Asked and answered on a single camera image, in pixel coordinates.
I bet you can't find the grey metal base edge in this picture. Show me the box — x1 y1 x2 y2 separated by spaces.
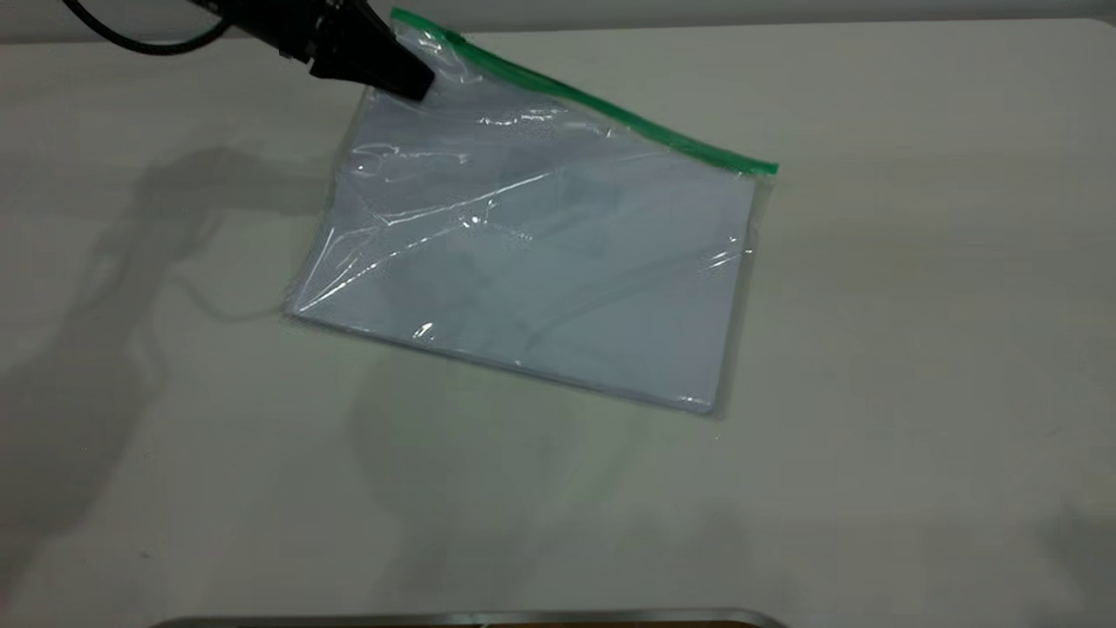
148 608 790 628

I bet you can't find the clear plastic zipper bag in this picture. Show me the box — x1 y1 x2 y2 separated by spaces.
282 8 780 419

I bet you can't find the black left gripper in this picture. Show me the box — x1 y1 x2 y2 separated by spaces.
187 0 436 101

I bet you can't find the black cable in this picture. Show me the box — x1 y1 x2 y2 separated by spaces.
61 0 233 56

